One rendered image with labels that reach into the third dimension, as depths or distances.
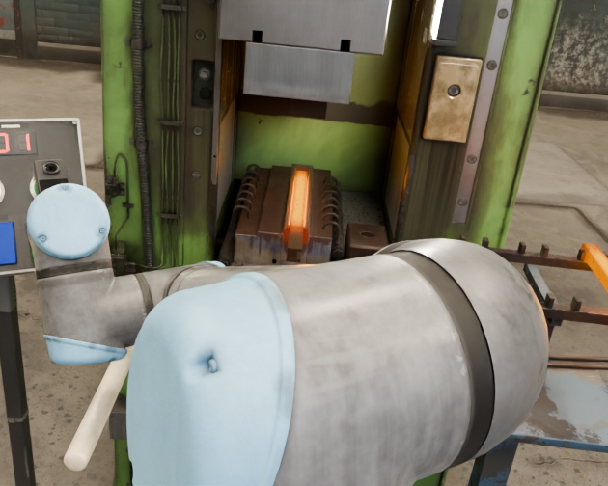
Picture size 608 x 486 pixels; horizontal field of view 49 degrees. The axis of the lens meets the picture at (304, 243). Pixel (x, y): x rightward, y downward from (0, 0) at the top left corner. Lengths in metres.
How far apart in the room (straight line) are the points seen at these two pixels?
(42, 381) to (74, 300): 1.80
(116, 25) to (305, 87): 0.42
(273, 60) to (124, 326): 0.62
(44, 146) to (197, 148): 0.33
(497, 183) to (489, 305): 1.21
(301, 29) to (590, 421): 0.91
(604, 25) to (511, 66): 6.49
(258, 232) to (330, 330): 1.10
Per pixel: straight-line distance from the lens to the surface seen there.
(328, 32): 1.26
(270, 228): 1.40
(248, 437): 0.26
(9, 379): 1.59
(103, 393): 1.50
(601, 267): 1.39
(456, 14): 1.38
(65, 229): 0.82
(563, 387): 1.50
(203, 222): 1.54
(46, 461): 2.31
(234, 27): 1.27
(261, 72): 1.27
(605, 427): 1.44
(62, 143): 1.33
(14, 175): 1.32
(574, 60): 7.90
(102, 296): 0.84
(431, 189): 1.50
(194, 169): 1.50
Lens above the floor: 1.57
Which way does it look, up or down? 26 degrees down
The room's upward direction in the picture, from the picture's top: 6 degrees clockwise
